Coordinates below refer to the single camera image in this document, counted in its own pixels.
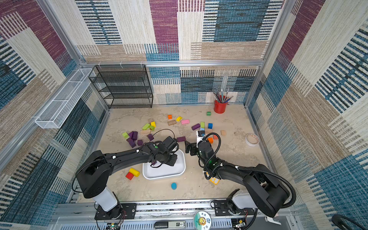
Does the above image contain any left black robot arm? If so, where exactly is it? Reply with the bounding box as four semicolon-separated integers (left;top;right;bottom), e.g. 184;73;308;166
75;136;178;212

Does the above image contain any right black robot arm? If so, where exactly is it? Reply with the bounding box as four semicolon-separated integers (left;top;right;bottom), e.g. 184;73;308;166
185;130;297;217

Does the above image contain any white plastic storage bin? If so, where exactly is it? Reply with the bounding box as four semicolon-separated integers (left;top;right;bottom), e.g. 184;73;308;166
142;150;186;180

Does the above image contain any purple flat brick centre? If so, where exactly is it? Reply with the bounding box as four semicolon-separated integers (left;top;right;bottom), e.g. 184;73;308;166
177;136;186;142

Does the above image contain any purple cylinder block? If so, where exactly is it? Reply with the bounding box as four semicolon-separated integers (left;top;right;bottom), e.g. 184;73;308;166
191;123;201;130

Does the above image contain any purple wedge block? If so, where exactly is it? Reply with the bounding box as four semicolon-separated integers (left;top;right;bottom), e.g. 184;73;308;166
147;134;154;141

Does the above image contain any pink brick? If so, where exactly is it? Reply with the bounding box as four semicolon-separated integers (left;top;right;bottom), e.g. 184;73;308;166
181;119;190;125

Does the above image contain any yellow calculator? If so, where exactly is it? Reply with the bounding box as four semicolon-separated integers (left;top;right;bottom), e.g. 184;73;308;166
210;177;220;185

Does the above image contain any yellow cylinder block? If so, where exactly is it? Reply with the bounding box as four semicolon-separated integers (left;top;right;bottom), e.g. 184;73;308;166
129;168;140;177

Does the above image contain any brown wooden brick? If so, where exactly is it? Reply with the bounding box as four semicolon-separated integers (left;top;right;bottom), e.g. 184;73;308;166
168;120;177;126

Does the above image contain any long natural wood brick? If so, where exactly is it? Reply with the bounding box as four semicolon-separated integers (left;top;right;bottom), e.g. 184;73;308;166
140;129;151;136

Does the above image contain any lime green brick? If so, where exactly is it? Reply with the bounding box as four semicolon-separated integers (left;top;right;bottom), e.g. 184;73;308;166
142;123;150;130

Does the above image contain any red cube block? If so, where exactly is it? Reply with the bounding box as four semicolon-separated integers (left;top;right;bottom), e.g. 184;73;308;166
126;172;134;180

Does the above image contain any red pen cup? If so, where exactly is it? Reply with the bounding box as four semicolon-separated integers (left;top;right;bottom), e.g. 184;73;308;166
214;101;227;114

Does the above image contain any roll of tape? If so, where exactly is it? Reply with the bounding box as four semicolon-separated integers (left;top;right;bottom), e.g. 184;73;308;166
245;133;260;147

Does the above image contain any round green sticker badge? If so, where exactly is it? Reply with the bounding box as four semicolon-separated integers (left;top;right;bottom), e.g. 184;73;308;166
193;211;212;230

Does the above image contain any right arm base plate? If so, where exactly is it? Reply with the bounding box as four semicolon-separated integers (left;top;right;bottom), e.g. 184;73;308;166
210;200;255;216

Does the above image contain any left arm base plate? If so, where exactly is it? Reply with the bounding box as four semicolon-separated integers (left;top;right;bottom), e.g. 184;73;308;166
94;203;137;220

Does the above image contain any black wire shelf rack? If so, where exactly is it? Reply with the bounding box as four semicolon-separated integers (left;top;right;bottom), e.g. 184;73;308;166
89;64;153;109

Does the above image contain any white mesh wall basket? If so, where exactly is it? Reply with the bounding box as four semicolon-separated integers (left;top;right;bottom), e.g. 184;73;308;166
35;69;92;129

